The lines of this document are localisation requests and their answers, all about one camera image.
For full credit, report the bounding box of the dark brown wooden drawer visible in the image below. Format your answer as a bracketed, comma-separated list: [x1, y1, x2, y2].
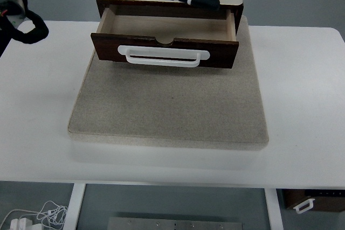
[91, 4, 240, 69]

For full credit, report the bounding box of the grey fabric mat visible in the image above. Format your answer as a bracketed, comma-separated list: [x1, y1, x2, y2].
[66, 14, 270, 152]

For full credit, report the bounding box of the white table leg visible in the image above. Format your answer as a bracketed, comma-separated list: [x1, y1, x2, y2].
[64, 183, 86, 230]
[264, 188, 284, 230]

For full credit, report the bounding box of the black table control panel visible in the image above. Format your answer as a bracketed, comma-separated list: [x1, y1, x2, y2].
[304, 190, 345, 197]

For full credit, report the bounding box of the white charger block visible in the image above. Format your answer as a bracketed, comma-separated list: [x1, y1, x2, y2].
[10, 218, 35, 230]

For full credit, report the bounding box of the white drawer handle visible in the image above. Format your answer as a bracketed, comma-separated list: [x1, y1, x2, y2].
[117, 45, 211, 68]

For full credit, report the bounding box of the white tangled cable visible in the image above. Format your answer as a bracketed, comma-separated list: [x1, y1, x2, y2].
[0, 200, 68, 230]

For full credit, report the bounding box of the brown box with white handle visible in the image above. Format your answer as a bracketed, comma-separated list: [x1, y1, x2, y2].
[281, 189, 345, 214]

